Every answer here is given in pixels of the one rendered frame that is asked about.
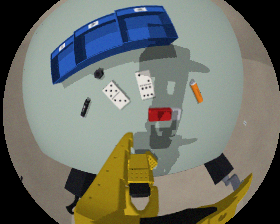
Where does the white domino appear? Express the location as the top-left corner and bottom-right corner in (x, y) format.
(135, 70), (155, 99)
(102, 81), (130, 109)

